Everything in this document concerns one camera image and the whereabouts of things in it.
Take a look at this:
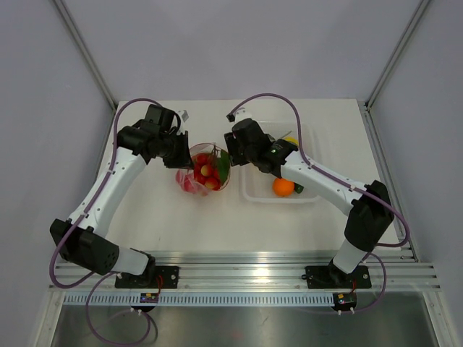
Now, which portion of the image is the red lychee bunch with leaves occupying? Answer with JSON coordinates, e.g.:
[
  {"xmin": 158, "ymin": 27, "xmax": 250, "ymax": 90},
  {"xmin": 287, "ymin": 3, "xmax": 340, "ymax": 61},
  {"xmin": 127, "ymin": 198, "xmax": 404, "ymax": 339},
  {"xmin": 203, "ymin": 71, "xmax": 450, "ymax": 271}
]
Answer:
[{"xmin": 190, "ymin": 143, "xmax": 231, "ymax": 192}]

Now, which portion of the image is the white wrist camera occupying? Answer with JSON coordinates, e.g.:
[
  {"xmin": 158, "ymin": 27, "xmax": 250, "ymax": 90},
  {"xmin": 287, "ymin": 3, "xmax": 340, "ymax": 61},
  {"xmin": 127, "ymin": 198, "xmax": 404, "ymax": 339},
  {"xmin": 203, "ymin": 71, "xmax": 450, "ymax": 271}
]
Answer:
[
  {"xmin": 226, "ymin": 108, "xmax": 252, "ymax": 123},
  {"xmin": 177, "ymin": 110, "xmax": 190, "ymax": 123}
]

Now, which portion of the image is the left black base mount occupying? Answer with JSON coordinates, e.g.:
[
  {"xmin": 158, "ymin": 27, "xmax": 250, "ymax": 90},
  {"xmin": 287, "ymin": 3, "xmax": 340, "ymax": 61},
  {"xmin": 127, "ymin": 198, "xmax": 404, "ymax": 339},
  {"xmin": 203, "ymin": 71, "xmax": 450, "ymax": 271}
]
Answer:
[{"xmin": 115, "ymin": 257, "xmax": 179, "ymax": 289}]

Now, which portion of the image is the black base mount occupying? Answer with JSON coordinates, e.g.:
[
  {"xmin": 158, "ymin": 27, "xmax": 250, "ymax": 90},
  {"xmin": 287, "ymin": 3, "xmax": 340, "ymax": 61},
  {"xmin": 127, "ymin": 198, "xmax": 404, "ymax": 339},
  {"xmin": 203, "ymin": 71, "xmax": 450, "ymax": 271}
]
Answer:
[
  {"xmin": 115, "ymin": 257, "xmax": 179, "ymax": 289},
  {"xmin": 301, "ymin": 265, "xmax": 372, "ymax": 289}
]

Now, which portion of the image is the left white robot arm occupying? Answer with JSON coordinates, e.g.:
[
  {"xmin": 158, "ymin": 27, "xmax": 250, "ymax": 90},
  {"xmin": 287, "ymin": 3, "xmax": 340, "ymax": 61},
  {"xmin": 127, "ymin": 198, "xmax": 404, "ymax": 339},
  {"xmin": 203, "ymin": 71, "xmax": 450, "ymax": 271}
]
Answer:
[{"xmin": 48, "ymin": 99, "xmax": 193, "ymax": 289}]

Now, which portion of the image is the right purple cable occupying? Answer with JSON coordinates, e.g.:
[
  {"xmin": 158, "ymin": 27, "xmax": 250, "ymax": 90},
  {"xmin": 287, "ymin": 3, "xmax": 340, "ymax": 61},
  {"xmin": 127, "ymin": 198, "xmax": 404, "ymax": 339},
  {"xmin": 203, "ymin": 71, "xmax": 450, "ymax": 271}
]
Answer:
[{"xmin": 226, "ymin": 93, "xmax": 411, "ymax": 314}]

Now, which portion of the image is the purple cable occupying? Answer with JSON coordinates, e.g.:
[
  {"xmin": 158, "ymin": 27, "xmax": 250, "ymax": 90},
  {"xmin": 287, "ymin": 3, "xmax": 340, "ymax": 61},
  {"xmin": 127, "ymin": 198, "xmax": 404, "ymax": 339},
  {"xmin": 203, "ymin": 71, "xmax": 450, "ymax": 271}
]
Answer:
[
  {"xmin": 226, "ymin": 93, "xmax": 411, "ymax": 314},
  {"xmin": 48, "ymin": 97, "xmax": 182, "ymax": 343}
]

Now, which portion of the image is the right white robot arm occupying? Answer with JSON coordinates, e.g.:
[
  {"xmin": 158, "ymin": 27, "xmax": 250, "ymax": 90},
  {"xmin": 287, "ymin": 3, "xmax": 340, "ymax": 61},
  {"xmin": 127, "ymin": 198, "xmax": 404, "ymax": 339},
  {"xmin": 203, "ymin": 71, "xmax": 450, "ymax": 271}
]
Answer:
[{"xmin": 224, "ymin": 118, "xmax": 394, "ymax": 288}]

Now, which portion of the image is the aluminium mounting rail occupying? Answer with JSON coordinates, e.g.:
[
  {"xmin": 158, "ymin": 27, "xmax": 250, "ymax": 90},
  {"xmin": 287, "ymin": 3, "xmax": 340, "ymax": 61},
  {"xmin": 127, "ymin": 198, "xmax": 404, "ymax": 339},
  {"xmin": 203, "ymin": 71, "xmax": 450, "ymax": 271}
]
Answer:
[{"xmin": 48, "ymin": 251, "xmax": 442, "ymax": 292}]

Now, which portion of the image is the clear zip top bag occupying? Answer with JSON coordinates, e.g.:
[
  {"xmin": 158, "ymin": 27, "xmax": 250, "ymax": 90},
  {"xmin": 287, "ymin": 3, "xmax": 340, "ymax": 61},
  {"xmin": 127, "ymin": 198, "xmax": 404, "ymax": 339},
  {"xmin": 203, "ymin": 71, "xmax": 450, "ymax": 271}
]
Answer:
[{"xmin": 175, "ymin": 142, "xmax": 231, "ymax": 196}]

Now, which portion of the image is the left aluminium frame post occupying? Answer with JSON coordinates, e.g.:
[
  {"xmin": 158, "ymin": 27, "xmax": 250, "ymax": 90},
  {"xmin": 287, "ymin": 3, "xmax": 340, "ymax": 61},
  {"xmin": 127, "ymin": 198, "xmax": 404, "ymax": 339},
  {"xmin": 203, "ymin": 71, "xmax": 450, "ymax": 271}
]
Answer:
[{"xmin": 51, "ymin": 0, "xmax": 117, "ymax": 113}]

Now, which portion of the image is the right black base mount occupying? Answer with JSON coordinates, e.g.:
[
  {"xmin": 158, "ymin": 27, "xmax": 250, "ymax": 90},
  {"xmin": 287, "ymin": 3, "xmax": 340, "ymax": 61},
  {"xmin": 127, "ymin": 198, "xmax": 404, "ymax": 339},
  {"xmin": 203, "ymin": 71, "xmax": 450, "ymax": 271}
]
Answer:
[{"xmin": 301, "ymin": 265, "xmax": 372, "ymax": 289}]

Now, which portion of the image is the right aluminium frame post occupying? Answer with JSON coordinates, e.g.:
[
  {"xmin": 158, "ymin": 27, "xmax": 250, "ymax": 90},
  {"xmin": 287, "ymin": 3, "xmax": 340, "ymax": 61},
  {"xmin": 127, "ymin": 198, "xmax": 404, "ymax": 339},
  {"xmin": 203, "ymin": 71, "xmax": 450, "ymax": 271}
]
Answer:
[{"xmin": 365, "ymin": 0, "xmax": 433, "ymax": 111}]

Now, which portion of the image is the orange tangerine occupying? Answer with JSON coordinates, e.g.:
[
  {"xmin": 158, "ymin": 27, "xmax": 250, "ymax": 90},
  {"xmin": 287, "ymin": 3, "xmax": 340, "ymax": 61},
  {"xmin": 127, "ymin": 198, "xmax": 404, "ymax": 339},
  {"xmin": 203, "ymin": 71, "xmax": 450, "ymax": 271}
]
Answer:
[{"xmin": 272, "ymin": 178, "xmax": 294, "ymax": 197}]

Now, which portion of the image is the aluminium frame post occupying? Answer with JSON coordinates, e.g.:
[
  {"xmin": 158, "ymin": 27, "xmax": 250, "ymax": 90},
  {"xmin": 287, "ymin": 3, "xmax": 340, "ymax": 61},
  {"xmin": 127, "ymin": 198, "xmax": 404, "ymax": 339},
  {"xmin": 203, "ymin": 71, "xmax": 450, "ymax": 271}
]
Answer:
[
  {"xmin": 51, "ymin": 0, "xmax": 117, "ymax": 113},
  {"xmin": 365, "ymin": 0, "xmax": 433, "ymax": 111}
]

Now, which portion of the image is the green cucumber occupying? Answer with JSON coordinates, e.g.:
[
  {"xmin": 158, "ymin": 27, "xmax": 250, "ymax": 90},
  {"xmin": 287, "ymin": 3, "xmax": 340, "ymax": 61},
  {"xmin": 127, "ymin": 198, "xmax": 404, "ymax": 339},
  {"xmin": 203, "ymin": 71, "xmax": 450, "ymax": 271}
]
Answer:
[{"xmin": 294, "ymin": 184, "xmax": 304, "ymax": 194}]

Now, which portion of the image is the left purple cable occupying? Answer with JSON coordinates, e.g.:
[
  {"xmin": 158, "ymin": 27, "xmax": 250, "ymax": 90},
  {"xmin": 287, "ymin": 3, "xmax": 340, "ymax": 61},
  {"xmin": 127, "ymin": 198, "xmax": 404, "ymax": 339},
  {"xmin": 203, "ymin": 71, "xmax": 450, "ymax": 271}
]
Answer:
[{"xmin": 48, "ymin": 97, "xmax": 182, "ymax": 343}]

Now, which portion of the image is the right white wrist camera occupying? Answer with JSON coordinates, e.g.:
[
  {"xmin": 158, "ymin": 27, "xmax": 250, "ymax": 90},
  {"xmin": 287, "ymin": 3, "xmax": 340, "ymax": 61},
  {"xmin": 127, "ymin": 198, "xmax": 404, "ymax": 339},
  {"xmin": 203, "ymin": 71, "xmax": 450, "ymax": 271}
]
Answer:
[{"xmin": 226, "ymin": 108, "xmax": 252, "ymax": 123}]

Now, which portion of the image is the white slotted cable duct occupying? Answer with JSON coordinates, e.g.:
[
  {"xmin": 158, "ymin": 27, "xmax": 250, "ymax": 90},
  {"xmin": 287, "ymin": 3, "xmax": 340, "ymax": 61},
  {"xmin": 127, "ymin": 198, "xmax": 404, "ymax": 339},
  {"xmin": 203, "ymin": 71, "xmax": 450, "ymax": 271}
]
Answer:
[{"xmin": 64, "ymin": 292, "xmax": 334, "ymax": 307}]

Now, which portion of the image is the red apple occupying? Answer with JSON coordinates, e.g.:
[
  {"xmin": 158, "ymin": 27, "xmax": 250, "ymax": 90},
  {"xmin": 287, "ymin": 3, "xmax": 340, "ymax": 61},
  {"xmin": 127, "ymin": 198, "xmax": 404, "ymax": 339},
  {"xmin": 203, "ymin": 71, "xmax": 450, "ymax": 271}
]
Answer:
[{"xmin": 175, "ymin": 170, "xmax": 200, "ymax": 194}]

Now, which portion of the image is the white plastic food tray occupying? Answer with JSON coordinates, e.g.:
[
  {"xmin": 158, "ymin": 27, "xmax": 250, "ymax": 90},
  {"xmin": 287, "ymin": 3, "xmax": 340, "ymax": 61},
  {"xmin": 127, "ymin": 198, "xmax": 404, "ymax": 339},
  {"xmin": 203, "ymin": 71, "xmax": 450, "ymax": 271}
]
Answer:
[{"xmin": 241, "ymin": 121, "xmax": 321, "ymax": 203}]

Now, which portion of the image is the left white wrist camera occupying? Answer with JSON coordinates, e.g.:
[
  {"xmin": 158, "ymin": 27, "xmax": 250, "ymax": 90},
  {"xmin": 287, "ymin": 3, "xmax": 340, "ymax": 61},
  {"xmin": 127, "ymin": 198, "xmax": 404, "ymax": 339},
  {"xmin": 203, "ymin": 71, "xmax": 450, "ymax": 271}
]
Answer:
[{"xmin": 177, "ymin": 110, "xmax": 190, "ymax": 123}]

